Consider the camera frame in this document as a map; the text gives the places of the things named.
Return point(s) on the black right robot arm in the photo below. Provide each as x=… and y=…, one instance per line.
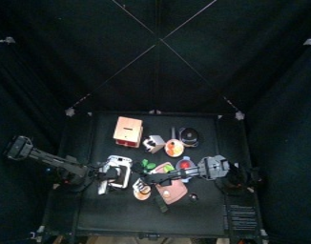
x=212, y=167

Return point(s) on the black round toy pot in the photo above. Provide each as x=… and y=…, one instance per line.
x=189, y=136

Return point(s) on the pink cutting board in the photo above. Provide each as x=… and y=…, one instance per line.
x=173, y=192

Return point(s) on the toy frying pan with food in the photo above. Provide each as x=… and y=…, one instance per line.
x=173, y=148

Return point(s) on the green toy piece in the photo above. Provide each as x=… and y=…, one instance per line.
x=168, y=167

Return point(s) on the tan wooden toy box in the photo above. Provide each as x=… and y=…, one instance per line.
x=128, y=132

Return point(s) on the grey frame corner bracket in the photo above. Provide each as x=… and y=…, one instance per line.
x=9, y=40
x=69, y=111
x=310, y=42
x=239, y=115

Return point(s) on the orange round plate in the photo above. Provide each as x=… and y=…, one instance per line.
x=141, y=193

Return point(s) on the blue bowl with red food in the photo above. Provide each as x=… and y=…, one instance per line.
x=185, y=164

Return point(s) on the green toy leaf vegetable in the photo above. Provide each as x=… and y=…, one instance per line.
x=147, y=164

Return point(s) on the small dark round toy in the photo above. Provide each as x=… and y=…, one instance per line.
x=192, y=197

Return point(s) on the grey frame middle bracket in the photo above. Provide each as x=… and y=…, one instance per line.
x=155, y=111

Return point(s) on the white printed label sticker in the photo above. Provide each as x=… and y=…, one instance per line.
x=243, y=217

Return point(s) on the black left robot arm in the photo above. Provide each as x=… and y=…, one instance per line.
x=43, y=156

